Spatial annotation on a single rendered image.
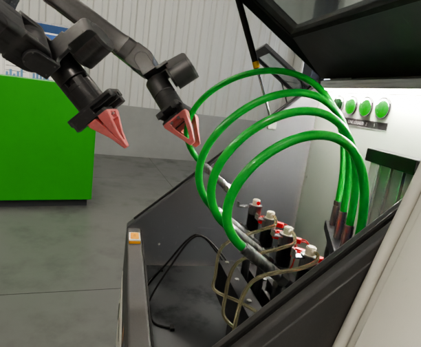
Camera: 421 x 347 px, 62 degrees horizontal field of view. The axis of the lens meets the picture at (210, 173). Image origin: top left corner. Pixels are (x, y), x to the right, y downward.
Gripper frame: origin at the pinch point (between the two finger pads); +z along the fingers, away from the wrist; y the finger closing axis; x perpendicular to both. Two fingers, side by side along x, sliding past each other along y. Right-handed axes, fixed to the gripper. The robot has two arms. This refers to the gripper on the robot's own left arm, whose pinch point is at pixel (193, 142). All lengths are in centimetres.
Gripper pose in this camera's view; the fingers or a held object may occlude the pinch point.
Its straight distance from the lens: 84.2
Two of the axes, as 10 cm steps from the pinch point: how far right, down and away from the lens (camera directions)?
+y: 3.9, 0.9, 9.2
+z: 5.0, 8.1, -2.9
